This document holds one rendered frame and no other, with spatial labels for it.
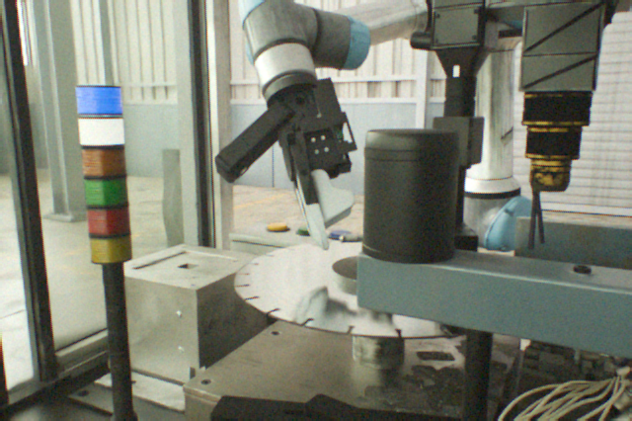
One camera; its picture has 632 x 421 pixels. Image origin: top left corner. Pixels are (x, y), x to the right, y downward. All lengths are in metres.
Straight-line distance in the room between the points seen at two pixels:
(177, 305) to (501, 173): 0.65
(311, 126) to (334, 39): 0.17
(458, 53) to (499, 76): 0.49
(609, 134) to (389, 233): 6.16
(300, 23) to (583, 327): 0.53
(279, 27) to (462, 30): 0.24
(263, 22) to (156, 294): 0.39
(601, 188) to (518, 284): 6.18
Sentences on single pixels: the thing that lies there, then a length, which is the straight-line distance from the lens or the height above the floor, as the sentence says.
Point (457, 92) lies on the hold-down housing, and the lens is 0.57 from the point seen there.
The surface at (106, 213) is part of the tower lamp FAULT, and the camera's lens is 0.61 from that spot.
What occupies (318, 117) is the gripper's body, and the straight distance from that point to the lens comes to 0.67.
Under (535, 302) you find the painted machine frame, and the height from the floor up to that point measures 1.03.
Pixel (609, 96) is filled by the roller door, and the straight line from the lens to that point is 6.43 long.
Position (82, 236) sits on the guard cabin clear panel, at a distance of 0.86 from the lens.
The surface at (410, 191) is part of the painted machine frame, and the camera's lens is 0.31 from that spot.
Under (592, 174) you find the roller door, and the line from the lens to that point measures 6.46.
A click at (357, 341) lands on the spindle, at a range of 0.62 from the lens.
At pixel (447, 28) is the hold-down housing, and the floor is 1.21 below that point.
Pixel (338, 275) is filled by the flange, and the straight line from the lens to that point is 0.58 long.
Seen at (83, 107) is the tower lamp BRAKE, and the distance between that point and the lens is 0.61.
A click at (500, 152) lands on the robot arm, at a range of 1.08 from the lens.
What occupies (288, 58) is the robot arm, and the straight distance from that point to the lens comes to 0.68.
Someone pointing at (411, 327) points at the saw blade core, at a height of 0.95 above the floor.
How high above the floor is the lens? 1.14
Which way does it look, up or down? 12 degrees down
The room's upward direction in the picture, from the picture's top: straight up
